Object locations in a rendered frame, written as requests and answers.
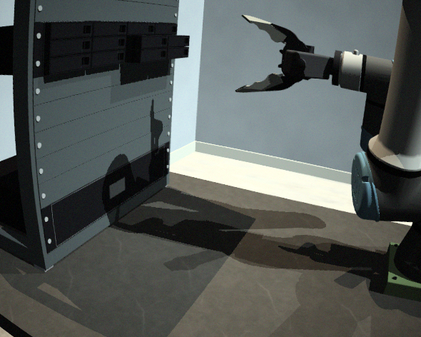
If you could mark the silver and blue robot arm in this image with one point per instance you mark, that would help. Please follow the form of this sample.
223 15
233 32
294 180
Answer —
386 179

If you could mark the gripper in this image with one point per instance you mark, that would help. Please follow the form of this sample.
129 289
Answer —
277 82

